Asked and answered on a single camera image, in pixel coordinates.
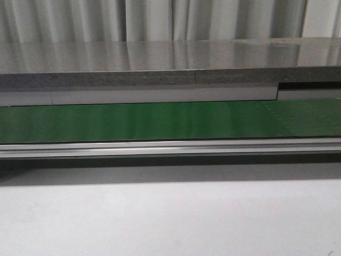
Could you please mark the white pleated curtain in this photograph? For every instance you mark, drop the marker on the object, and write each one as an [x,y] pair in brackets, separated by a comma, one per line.
[116,21]

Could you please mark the grey stone countertop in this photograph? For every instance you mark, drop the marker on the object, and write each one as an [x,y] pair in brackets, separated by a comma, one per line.
[76,73]

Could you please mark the green conveyor belt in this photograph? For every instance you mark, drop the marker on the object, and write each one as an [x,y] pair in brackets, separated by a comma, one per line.
[171,121]

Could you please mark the aluminium conveyor frame rail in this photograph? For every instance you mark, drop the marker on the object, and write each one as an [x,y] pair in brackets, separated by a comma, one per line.
[170,148]

